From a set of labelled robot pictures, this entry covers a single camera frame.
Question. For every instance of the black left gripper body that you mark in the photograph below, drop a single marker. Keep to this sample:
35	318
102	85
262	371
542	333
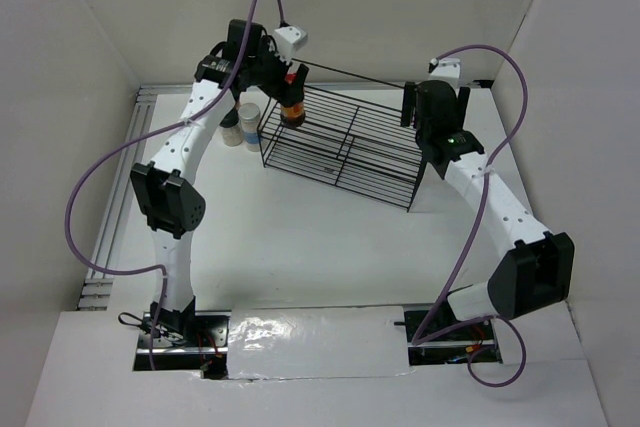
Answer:
266	65

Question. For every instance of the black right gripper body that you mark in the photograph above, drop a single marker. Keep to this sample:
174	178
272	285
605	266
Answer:
423	130

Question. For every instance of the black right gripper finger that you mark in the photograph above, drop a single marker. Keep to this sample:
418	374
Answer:
409	102
463	100

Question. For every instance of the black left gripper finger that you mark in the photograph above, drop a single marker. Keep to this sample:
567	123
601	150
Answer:
278	90
299	80

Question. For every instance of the brown sauce bottle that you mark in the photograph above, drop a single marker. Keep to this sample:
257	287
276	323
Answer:
293	114

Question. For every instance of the silver lid glass jar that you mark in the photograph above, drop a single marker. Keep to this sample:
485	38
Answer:
250	115

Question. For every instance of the black lid shaker bottle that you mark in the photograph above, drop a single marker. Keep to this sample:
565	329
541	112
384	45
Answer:
231	131

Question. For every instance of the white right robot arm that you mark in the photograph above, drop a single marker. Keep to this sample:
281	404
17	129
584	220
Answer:
536	265

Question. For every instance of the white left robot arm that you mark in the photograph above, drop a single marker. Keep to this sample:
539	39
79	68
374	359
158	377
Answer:
164	186

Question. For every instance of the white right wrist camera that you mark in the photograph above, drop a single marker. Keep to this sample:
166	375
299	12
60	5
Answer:
446	70

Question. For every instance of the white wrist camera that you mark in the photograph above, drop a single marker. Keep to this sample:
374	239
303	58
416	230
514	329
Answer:
289	40
446	70

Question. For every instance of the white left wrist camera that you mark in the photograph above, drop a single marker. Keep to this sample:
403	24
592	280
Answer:
289	40

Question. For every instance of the black wire rack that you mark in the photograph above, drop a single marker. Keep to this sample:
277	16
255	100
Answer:
351	138

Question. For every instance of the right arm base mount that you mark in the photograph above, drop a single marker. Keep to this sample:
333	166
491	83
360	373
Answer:
452	348

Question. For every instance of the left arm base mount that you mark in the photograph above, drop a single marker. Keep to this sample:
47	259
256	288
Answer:
192	331

